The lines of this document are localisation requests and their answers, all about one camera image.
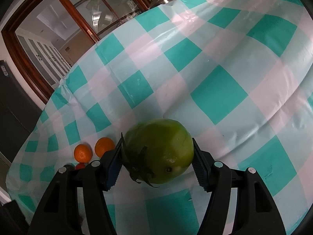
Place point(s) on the teal checkered tablecloth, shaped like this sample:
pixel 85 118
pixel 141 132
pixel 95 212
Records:
pixel 236 73

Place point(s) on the dark round fruit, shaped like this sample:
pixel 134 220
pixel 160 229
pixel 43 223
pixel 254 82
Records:
pixel 69 166

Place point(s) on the small green tomato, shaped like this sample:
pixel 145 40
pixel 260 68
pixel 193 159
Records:
pixel 157 151

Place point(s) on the dark refrigerator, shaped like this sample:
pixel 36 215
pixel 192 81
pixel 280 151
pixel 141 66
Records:
pixel 19 113

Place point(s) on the orange tangerine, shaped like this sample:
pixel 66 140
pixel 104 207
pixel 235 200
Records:
pixel 103 145
pixel 83 153

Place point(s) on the wooden door frame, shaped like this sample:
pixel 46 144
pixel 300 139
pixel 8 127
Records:
pixel 37 37

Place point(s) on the red cherry tomato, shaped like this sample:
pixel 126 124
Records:
pixel 80 166

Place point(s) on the wooden glass door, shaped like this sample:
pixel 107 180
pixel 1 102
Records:
pixel 94 19

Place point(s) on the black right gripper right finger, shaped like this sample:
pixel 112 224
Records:
pixel 256 211

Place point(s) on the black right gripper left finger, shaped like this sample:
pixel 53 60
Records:
pixel 74 195

